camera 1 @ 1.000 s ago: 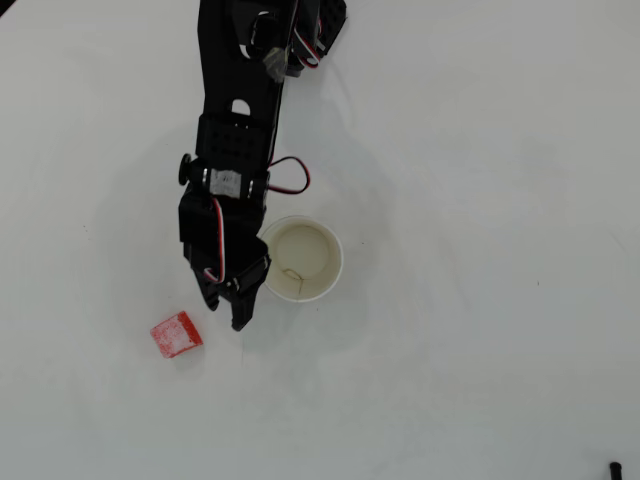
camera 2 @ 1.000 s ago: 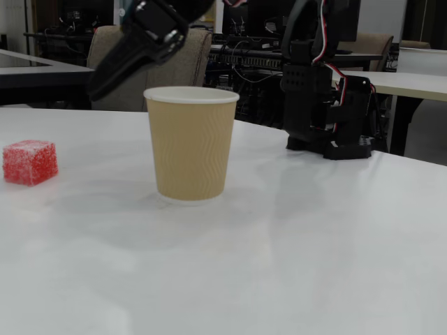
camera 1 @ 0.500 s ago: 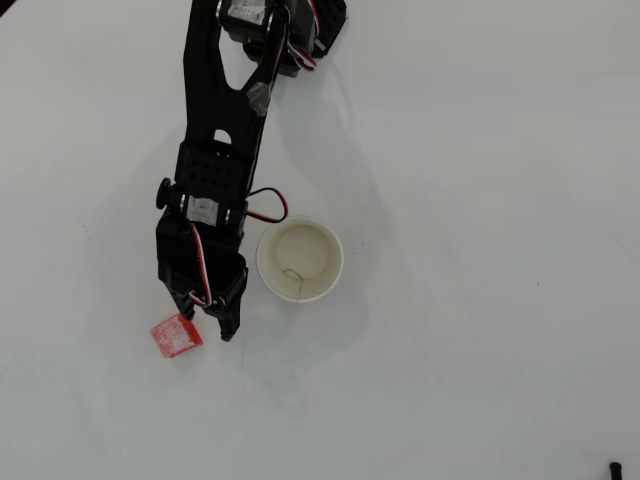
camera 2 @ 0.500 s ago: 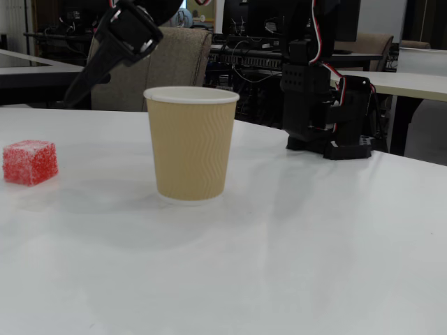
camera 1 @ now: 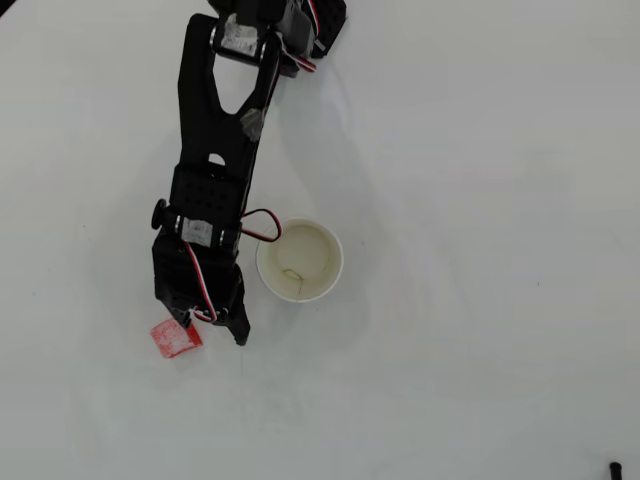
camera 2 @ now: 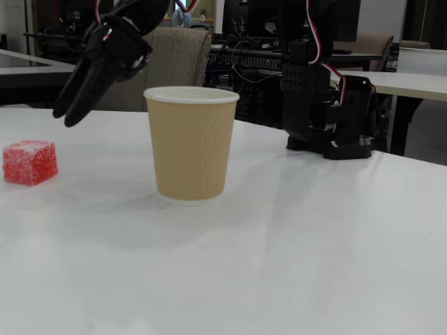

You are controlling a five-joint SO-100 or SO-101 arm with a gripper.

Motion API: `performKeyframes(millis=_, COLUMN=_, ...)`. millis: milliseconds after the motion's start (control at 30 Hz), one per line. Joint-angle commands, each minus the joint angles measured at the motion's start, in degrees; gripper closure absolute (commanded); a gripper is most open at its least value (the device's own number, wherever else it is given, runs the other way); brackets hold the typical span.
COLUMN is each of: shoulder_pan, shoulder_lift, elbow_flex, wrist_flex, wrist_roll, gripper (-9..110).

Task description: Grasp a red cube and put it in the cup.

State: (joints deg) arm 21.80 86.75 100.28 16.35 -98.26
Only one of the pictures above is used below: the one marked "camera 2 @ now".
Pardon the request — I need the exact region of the red sugar-coated cube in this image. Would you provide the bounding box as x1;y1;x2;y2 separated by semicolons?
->
2;139;59;187

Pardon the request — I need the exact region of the white partition panel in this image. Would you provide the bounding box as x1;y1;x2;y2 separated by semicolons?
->
397;47;447;74

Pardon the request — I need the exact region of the white table with dark leg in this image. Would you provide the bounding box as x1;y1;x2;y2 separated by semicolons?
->
337;70;447;157

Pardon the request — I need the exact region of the large beige fabric chair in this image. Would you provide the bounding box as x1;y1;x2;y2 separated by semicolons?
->
86;24;213;112

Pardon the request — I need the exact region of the beige paper cup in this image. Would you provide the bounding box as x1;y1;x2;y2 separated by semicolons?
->
142;86;241;207

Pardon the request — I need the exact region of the small beige chair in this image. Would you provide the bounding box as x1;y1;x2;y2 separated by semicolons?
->
400;40;431;50
349;33;395;73

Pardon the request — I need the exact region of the blue round object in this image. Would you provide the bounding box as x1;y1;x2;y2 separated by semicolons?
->
170;8;192;28

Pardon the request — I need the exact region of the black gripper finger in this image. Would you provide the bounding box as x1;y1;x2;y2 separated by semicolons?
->
52;59;92;119
64;61;117;128

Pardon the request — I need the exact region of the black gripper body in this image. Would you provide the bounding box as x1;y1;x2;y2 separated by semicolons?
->
82;13;154;84

